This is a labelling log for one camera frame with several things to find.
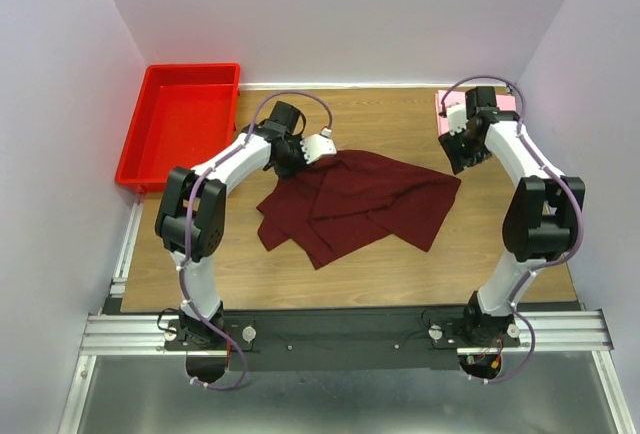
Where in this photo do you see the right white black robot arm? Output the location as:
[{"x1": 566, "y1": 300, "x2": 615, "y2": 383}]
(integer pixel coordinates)
[{"x1": 436, "y1": 86, "x2": 586, "y2": 346}]

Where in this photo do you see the aluminium frame rail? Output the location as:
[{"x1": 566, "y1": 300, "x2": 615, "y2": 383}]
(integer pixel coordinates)
[{"x1": 80, "y1": 311, "x2": 613, "y2": 356}]

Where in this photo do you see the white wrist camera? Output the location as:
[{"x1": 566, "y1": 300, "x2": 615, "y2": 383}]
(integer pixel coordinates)
[
  {"x1": 300, "y1": 134, "x2": 337, "y2": 165},
  {"x1": 445, "y1": 103, "x2": 468, "y2": 135}
]

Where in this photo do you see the red plastic bin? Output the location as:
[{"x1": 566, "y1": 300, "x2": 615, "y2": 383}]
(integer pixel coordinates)
[{"x1": 115, "y1": 63, "x2": 241, "y2": 193}]

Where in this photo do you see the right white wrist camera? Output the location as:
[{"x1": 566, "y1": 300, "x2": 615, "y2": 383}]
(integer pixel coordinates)
[{"x1": 445, "y1": 103, "x2": 468, "y2": 135}]

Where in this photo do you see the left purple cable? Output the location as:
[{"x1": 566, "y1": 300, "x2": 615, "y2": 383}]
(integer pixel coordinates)
[{"x1": 179, "y1": 91, "x2": 335, "y2": 391}]

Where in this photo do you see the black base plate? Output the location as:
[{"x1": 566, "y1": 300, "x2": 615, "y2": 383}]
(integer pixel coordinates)
[{"x1": 156, "y1": 305, "x2": 520, "y2": 375}]

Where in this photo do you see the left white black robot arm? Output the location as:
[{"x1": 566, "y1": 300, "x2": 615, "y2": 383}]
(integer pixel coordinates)
[{"x1": 155, "y1": 101, "x2": 306, "y2": 349}]

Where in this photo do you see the maroon t shirt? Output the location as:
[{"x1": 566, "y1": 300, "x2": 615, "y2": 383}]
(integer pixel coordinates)
[{"x1": 257, "y1": 150, "x2": 461, "y2": 269}]

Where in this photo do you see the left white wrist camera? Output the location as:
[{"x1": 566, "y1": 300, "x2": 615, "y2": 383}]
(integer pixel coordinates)
[{"x1": 300, "y1": 134, "x2": 337, "y2": 165}]

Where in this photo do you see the folded pink t shirt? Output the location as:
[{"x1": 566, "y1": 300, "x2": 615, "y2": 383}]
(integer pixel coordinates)
[{"x1": 434, "y1": 89, "x2": 516, "y2": 135}]

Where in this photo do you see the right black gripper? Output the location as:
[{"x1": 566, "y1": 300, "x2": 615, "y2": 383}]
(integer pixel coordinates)
[{"x1": 436, "y1": 124, "x2": 491, "y2": 175}]

